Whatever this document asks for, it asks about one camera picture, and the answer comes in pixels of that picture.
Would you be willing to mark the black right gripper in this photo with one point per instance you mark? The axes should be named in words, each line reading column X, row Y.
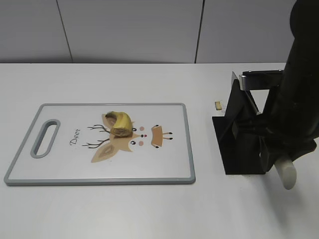
column 295, row 113

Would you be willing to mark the white handled kitchen knife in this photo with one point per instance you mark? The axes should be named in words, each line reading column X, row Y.
column 284, row 165

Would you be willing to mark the yellow banana piece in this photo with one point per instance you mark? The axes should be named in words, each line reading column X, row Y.
column 123, row 126

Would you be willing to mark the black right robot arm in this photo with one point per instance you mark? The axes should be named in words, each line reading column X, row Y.
column 302, row 67

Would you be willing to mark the small yellow banana crumb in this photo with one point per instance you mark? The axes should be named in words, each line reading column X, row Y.
column 218, row 106

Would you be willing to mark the black knife stand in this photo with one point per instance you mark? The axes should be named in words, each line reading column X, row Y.
column 240, row 152

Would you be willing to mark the white deer cutting board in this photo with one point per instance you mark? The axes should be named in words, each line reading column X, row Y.
column 71, row 144

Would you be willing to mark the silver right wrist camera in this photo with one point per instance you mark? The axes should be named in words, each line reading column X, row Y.
column 260, row 80

